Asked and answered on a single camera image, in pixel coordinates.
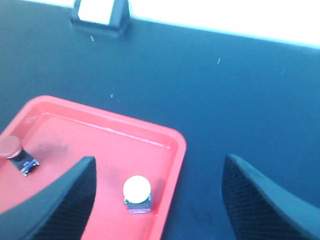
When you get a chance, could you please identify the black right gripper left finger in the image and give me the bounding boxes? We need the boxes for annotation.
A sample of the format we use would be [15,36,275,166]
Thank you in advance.
[0,156,97,240]

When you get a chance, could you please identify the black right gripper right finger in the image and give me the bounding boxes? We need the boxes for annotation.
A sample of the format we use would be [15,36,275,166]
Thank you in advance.
[221,154,320,240]

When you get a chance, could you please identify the yellow mushroom push button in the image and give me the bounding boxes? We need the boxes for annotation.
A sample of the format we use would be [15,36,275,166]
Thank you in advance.
[122,175,152,214]

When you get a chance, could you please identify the red mushroom push button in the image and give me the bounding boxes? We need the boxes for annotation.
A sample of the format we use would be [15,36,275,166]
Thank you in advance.
[0,135,40,177]

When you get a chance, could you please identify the red plastic tray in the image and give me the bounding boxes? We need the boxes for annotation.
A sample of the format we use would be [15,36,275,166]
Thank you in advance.
[0,95,187,240]

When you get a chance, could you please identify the black white power socket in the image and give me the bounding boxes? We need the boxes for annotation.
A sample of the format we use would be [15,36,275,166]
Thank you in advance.
[70,0,131,37]

